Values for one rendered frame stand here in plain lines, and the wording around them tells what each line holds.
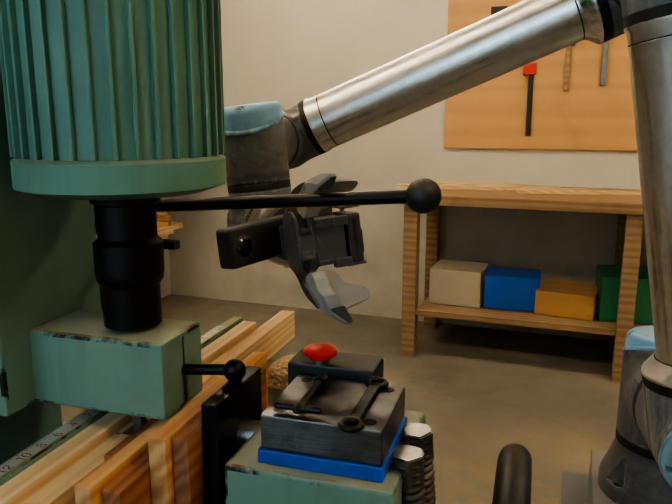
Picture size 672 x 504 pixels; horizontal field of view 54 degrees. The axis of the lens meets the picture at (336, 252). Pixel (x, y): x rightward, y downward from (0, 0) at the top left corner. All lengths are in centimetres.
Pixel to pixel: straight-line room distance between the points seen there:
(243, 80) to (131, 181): 381
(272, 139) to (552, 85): 297
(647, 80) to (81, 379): 70
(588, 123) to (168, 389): 335
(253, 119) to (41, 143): 42
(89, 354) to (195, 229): 396
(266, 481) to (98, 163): 27
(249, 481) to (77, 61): 34
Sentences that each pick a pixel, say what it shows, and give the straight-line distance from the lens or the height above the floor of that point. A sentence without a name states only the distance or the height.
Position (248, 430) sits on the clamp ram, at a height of 96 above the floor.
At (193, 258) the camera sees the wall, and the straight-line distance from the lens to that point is 462.
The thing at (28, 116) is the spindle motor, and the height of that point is 122.
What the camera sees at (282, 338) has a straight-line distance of 95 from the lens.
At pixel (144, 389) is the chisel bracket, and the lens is 60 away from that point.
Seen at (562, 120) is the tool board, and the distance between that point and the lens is 378.
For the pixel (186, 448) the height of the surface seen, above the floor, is 97.
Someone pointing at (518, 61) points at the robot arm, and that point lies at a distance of 102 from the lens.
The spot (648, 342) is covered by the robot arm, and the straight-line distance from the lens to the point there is 110.
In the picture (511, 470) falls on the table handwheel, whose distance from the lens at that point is 55.
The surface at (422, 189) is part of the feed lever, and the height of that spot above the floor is 116.
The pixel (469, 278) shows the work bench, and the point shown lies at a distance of 347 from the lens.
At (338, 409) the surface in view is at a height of 100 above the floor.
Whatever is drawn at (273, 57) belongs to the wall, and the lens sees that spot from 422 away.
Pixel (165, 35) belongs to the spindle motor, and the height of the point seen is 128.
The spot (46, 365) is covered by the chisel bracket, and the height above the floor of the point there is 100.
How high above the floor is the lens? 122
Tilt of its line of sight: 12 degrees down
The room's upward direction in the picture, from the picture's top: straight up
